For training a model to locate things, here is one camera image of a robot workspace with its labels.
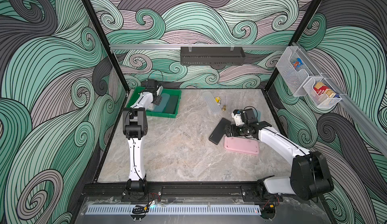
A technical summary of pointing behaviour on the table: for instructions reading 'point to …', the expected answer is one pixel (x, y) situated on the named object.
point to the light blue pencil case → (159, 108)
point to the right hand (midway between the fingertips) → (233, 130)
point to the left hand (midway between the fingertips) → (151, 96)
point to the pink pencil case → (242, 145)
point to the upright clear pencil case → (211, 102)
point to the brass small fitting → (224, 108)
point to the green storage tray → (167, 106)
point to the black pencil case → (219, 131)
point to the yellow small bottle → (217, 99)
